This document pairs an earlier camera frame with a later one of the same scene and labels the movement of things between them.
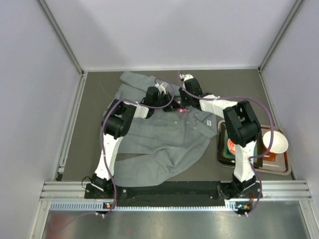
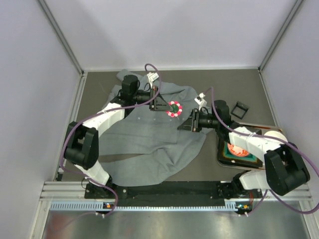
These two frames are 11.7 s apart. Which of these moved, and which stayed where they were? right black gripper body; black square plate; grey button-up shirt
Moved: right black gripper body
Stayed: black square plate; grey button-up shirt
